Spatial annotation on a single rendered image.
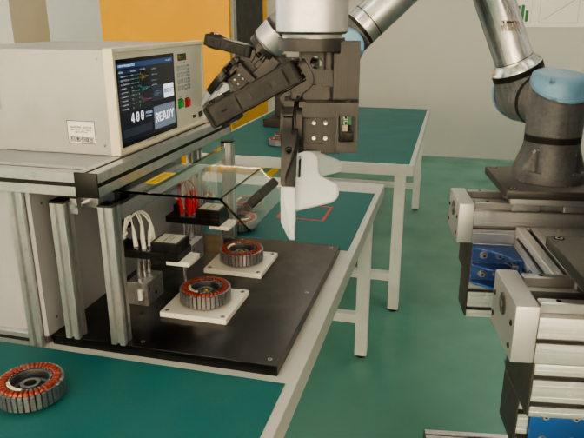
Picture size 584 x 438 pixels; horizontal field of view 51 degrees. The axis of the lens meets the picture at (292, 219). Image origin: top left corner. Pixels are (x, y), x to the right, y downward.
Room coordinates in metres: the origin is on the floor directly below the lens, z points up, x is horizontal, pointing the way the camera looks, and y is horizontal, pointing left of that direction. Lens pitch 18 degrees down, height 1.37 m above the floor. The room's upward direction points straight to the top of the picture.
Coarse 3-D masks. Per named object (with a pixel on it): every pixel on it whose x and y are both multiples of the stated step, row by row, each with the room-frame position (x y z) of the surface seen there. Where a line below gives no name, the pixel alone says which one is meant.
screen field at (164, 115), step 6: (174, 102) 1.41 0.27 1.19; (156, 108) 1.32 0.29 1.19; (162, 108) 1.35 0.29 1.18; (168, 108) 1.38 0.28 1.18; (174, 108) 1.41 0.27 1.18; (156, 114) 1.32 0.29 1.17; (162, 114) 1.35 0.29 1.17; (168, 114) 1.38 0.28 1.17; (174, 114) 1.41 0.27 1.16; (156, 120) 1.32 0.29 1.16; (162, 120) 1.34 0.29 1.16; (168, 120) 1.37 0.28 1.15; (174, 120) 1.40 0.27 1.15; (156, 126) 1.32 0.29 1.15; (162, 126) 1.34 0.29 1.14
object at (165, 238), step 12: (132, 240) 1.28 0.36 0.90; (156, 240) 1.22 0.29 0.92; (168, 240) 1.22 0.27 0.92; (180, 240) 1.22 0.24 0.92; (132, 252) 1.22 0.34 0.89; (144, 252) 1.21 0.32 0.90; (156, 252) 1.21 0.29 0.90; (168, 252) 1.20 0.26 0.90; (180, 252) 1.21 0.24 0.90; (192, 252) 1.25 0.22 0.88; (144, 264) 1.24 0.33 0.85; (168, 264) 1.20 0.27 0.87; (180, 264) 1.19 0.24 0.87
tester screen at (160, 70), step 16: (128, 64) 1.22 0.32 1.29; (144, 64) 1.29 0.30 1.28; (160, 64) 1.35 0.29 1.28; (128, 80) 1.22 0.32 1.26; (144, 80) 1.28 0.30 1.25; (160, 80) 1.35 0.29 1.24; (128, 96) 1.21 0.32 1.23; (144, 96) 1.28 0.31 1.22; (128, 112) 1.21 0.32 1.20; (144, 112) 1.27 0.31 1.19; (128, 128) 1.20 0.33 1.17; (160, 128) 1.33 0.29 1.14
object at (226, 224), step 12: (204, 204) 1.48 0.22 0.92; (216, 204) 1.48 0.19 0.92; (168, 216) 1.46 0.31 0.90; (180, 216) 1.45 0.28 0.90; (192, 216) 1.45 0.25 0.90; (204, 216) 1.44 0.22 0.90; (216, 216) 1.43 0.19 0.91; (228, 216) 1.48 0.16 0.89; (192, 228) 1.50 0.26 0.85; (216, 228) 1.43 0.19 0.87; (228, 228) 1.42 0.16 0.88
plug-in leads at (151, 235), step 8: (128, 216) 1.23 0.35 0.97; (136, 216) 1.22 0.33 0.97; (144, 216) 1.24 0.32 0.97; (128, 224) 1.24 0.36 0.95; (152, 224) 1.26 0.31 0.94; (152, 232) 1.26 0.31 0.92; (128, 240) 1.24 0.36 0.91; (136, 240) 1.23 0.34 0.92; (144, 240) 1.22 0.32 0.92; (152, 240) 1.26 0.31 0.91; (144, 248) 1.22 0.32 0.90
